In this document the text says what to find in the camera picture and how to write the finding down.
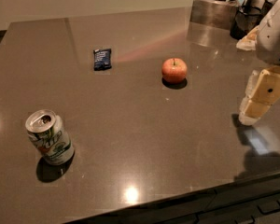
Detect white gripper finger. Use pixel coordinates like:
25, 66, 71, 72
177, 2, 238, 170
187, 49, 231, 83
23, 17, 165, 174
245, 70, 259, 97
239, 97, 270, 126

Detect red apple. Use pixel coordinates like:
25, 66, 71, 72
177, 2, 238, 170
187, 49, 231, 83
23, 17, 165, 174
161, 58, 188, 84

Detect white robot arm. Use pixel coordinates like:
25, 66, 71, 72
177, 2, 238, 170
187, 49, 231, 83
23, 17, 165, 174
239, 0, 280, 126

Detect blue rxbar wrapper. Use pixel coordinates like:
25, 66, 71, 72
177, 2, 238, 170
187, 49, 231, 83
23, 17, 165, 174
93, 49, 112, 71

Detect black mesh basket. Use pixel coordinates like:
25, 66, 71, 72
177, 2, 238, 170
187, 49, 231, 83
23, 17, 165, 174
230, 6, 261, 40

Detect dark cabinet drawers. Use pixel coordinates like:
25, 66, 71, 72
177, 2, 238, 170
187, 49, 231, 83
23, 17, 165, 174
65, 172, 280, 224

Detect steel snack dispenser base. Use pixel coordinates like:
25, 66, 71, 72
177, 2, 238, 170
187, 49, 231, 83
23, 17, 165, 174
189, 0, 237, 30

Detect green white soda can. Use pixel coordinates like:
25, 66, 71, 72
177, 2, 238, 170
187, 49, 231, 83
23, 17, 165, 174
25, 109, 75, 166

